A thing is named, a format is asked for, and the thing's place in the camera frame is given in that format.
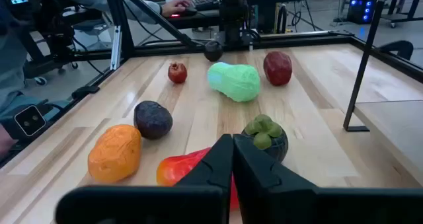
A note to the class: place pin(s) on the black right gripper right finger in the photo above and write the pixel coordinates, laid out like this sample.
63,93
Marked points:
264,184

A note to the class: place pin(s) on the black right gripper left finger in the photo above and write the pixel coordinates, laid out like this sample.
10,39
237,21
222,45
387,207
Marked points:
211,171

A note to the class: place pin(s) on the red bell pepper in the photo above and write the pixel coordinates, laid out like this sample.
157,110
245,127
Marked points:
178,168

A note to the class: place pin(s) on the dark maroon round fruit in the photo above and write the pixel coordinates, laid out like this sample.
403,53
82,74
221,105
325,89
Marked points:
213,51

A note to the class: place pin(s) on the light green cabbage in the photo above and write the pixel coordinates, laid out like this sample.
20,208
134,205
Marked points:
234,82

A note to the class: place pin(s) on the dark red apple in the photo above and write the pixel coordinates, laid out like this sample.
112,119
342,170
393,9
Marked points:
277,68

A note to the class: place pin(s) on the dark purple avocado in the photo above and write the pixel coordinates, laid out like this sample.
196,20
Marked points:
152,120

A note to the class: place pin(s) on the small red pomegranate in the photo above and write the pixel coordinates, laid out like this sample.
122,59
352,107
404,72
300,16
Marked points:
177,73

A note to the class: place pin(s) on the orange wrinkled fruit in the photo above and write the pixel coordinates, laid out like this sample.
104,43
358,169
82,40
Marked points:
114,154

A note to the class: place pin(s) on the black keyboard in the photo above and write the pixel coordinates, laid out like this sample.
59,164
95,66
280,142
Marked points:
205,3

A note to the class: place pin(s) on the black computer desk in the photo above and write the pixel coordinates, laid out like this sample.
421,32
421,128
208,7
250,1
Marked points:
198,19

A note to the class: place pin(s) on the black computer mouse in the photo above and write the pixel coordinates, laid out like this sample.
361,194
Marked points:
188,12

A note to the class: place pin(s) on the person's hand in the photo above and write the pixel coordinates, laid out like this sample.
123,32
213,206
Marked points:
175,6

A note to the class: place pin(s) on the computer tower with blue lights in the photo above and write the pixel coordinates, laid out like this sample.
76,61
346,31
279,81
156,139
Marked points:
361,8

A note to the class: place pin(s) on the raised wooden shelf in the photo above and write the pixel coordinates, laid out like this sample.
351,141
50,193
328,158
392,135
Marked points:
393,128

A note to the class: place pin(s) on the black table clamp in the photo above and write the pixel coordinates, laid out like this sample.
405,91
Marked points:
85,92

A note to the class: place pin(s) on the black chair backrest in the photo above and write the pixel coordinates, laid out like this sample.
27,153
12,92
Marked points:
396,49

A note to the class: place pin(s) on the black wheeled cart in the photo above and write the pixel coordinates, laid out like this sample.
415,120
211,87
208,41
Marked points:
401,16

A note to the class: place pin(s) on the black office chair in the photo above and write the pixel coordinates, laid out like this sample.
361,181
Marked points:
53,35

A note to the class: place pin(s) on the person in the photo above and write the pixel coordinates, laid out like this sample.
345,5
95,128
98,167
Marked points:
10,62

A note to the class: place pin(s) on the black metal table frame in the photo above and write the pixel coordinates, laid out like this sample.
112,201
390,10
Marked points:
297,40

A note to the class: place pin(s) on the silver aluminium bracket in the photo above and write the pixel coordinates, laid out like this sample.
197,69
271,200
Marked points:
115,49

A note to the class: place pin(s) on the black upright shelf post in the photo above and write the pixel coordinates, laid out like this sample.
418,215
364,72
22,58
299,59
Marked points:
363,65

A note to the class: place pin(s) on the black table-level camera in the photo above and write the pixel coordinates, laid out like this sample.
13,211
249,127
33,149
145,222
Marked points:
30,120

